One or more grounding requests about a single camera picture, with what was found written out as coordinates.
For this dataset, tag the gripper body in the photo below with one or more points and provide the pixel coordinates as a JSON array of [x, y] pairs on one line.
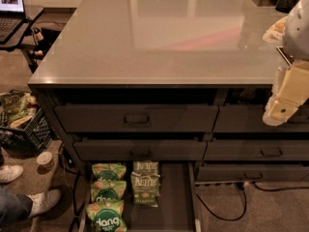
[[297, 36]]

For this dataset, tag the green Kettle jalapeno chip bag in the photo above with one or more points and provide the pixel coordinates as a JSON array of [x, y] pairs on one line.
[[145, 189]]

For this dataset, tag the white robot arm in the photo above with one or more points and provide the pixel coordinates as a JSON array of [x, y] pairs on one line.
[[293, 31]]

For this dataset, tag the top right drawer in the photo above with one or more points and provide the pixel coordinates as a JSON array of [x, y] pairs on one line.
[[249, 118]]

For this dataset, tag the middle right drawer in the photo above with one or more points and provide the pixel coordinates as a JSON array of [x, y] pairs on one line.
[[257, 150]]

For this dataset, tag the bottom right drawer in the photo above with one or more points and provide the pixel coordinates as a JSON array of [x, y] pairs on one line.
[[251, 172]]

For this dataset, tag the grey counter cabinet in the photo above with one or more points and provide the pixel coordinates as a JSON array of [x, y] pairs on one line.
[[203, 52]]

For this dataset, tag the open bottom left drawer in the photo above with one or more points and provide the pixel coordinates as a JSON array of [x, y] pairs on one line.
[[175, 210]]

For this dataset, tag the rear green Kettle chip bag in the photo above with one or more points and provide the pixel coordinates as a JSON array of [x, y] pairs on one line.
[[146, 167]]

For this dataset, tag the rear green Dang chip bag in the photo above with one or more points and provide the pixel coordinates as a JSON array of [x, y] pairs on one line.
[[109, 171]]

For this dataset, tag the green dang chip bag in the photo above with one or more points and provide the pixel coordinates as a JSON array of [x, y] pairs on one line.
[[109, 171], [107, 190], [107, 215]]

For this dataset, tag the middle left drawer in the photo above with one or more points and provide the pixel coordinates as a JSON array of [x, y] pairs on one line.
[[140, 149]]

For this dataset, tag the middle green Dang chip bag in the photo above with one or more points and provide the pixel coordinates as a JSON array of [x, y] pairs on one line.
[[107, 190]]

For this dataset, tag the top left drawer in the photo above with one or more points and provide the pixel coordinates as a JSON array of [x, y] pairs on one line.
[[136, 117]]

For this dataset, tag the front green Dang chip bag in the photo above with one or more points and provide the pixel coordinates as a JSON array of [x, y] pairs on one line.
[[107, 215]]

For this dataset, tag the green chip bag in crate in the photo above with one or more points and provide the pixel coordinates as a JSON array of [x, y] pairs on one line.
[[14, 105]]

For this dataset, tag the checkered marker board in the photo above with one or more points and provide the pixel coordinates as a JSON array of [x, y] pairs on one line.
[[288, 58]]

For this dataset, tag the paper coffee cup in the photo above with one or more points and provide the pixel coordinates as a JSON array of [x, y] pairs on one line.
[[45, 159]]

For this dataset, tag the black plastic milk crate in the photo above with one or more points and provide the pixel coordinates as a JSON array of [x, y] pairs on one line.
[[29, 134]]

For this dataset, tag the black side table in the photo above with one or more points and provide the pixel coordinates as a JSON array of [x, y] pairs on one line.
[[33, 12]]

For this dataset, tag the lower white sneaker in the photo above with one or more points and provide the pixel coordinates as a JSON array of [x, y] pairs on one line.
[[44, 201]]

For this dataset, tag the white sneaker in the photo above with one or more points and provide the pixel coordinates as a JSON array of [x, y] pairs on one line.
[[9, 173], [44, 201]]

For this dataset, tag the open laptop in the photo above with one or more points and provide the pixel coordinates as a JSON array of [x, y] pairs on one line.
[[12, 15]]

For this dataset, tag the upper white sneaker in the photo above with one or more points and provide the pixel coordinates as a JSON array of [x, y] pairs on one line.
[[9, 173]]

